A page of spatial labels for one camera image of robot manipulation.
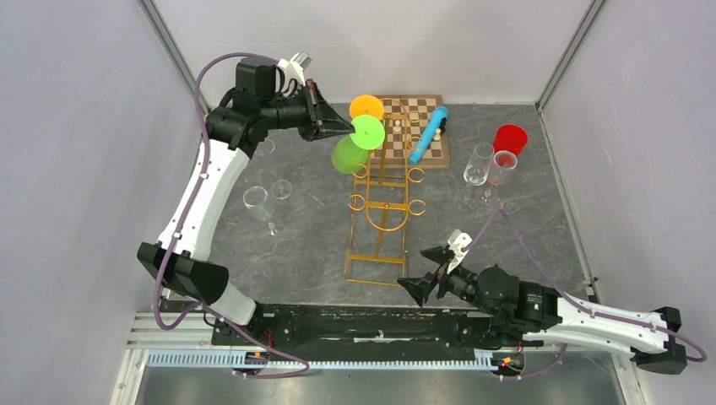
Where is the blue cylinder tube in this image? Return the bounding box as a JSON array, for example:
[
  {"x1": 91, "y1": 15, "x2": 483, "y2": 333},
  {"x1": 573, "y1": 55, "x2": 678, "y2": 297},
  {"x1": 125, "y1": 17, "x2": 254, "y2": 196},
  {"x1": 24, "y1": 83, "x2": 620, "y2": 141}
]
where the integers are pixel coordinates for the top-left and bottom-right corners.
[{"x1": 408, "y1": 105, "x2": 449, "y2": 165}]

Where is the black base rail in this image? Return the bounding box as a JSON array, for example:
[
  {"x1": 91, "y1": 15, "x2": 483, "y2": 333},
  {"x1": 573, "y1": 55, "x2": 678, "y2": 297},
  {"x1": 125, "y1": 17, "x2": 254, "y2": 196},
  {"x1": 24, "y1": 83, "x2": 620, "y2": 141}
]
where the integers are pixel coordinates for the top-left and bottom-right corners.
[{"x1": 244, "y1": 304, "x2": 527, "y2": 361}]

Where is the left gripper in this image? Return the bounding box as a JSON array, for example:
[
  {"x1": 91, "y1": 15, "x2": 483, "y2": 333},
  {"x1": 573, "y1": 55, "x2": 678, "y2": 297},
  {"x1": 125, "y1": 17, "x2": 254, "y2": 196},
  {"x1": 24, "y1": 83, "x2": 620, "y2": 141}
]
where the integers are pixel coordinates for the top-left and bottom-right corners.
[{"x1": 262, "y1": 80, "x2": 355, "y2": 143}]

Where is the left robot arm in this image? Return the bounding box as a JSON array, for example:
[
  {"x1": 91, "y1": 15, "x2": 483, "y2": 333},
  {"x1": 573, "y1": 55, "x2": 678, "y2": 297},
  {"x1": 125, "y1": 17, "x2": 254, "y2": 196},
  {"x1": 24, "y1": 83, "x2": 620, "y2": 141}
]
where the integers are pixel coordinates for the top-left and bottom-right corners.
[{"x1": 137, "y1": 52, "x2": 354, "y2": 344}]

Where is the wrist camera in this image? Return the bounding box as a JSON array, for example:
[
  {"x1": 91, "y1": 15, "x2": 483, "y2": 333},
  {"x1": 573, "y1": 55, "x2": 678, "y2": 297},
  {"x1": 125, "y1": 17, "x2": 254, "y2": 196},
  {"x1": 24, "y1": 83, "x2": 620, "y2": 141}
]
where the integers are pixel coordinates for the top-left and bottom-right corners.
[
  {"x1": 445, "y1": 229, "x2": 472, "y2": 274},
  {"x1": 277, "y1": 51, "x2": 312, "y2": 86}
]

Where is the clear wine glass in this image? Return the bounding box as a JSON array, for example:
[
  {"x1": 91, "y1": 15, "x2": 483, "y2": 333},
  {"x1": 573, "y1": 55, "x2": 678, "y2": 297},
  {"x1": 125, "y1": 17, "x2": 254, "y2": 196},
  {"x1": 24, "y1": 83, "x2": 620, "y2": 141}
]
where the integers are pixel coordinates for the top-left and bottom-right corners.
[
  {"x1": 478, "y1": 150, "x2": 518, "y2": 209},
  {"x1": 242, "y1": 186, "x2": 278, "y2": 236},
  {"x1": 253, "y1": 138, "x2": 293, "y2": 200},
  {"x1": 453, "y1": 143, "x2": 498, "y2": 211}
]

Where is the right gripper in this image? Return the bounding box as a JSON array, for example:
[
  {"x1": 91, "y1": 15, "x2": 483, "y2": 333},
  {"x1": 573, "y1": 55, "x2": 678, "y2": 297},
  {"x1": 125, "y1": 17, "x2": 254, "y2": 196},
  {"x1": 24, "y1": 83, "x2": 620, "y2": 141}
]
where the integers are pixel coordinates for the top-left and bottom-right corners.
[{"x1": 396, "y1": 246, "x2": 498, "y2": 317}]

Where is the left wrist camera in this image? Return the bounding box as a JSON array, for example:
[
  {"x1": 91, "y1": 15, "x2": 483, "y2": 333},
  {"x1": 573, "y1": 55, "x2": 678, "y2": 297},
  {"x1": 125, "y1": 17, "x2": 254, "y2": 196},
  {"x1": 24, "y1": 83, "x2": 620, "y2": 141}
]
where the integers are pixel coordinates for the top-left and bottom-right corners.
[{"x1": 277, "y1": 51, "x2": 312, "y2": 86}]

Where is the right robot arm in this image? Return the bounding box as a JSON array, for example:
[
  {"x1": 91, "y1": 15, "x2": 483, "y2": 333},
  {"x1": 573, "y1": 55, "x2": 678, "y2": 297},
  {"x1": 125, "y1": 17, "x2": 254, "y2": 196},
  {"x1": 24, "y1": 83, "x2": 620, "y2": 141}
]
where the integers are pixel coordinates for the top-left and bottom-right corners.
[{"x1": 398, "y1": 246, "x2": 687, "y2": 375}]

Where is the orange plastic wine glass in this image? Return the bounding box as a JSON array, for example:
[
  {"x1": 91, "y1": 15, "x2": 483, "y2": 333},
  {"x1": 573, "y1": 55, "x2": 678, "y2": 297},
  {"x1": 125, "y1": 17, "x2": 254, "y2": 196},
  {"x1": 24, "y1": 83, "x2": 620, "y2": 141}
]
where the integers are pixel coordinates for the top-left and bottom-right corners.
[{"x1": 349, "y1": 94, "x2": 384, "y2": 120}]

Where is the green plastic wine glass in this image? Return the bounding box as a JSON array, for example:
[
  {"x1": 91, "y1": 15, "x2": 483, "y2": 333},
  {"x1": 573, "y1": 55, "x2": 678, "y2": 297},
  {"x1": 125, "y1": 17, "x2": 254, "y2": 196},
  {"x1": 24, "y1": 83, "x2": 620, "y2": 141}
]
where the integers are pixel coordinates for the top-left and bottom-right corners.
[{"x1": 331, "y1": 115, "x2": 386, "y2": 174}]

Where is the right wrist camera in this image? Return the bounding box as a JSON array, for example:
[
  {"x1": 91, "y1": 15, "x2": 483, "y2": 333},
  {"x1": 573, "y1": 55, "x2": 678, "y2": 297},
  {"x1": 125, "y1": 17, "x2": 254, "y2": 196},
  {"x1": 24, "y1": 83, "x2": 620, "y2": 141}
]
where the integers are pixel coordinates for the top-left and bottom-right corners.
[{"x1": 445, "y1": 229, "x2": 472, "y2": 274}]

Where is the red plastic wine glass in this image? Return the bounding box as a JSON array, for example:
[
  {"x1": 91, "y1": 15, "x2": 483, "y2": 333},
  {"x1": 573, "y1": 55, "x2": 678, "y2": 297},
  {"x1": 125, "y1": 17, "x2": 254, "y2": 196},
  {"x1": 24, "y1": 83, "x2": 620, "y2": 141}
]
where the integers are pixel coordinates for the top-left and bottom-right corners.
[{"x1": 492, "y1": 124, "x2": 529, "y2": 156}]

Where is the gold wire glass rack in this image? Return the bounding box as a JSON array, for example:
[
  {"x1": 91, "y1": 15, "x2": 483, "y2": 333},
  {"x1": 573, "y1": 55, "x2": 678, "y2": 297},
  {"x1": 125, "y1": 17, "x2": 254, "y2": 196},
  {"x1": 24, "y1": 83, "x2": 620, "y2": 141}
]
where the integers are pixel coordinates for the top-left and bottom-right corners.
[{"x1": 344, "y1": 118, "x2": 424, "y2": 286}]

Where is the wooden chessboard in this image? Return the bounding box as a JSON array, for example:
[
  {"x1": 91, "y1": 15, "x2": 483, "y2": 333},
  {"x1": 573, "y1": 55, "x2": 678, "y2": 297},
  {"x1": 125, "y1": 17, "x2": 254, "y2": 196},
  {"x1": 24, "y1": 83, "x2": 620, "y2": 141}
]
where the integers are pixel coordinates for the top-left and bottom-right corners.
[{"x1": 371, "y1": 94, "x2": 451, "y2": 169}]

